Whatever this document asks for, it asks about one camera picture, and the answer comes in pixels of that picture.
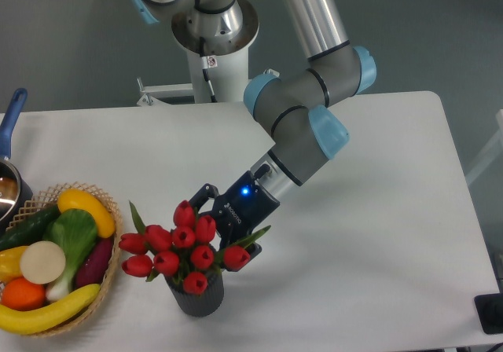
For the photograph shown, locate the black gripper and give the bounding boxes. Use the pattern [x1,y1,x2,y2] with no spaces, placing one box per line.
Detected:
[189,170,280,270]

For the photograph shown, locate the red tulip bouquet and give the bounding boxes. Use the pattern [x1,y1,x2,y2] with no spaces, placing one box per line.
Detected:
[119,200,270,296]

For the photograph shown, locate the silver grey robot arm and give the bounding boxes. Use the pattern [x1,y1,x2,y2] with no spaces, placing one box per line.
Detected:
[132,0,376,271]

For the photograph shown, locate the dark grey ribbed vase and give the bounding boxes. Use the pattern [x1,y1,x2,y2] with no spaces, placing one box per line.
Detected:
[164,271,224,317]

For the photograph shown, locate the woven wicker basket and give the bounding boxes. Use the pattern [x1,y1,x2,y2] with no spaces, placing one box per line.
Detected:
[1,182,123,337]

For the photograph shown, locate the purple sweet potato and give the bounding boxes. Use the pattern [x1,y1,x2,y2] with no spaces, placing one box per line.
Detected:
[74,238,113,288]

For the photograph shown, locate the green bok choy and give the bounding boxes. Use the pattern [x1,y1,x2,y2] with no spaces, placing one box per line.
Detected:
[42,209,97,303]

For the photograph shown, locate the yellow squash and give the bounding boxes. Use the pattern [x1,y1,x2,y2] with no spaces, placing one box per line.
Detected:
[57,188,116,238]

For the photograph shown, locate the beige round disc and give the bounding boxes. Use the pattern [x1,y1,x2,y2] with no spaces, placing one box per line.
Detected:
[20,240,66,284]

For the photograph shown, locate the green cucumber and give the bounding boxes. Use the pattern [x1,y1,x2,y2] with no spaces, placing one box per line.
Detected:
[1,205,60,251]

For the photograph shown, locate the orange fruit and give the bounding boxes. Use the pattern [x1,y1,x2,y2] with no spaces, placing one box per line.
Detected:
[1,277,46,311]

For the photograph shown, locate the yellow bell pepper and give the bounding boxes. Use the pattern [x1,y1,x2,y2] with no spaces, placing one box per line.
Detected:
[0,246,28,284]

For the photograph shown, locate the yellow banana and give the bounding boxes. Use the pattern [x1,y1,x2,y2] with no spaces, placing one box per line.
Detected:
[1,284,101,336]

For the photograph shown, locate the black device at edge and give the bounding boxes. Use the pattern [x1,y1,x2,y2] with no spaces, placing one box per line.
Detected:
[474,293,502,335]

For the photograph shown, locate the black cable on pedestal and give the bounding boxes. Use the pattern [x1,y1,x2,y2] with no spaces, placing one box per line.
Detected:
[198,36,218,104]

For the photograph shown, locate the blue handled saucepan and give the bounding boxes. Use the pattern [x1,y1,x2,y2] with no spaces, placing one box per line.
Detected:
[1,88,32,234]

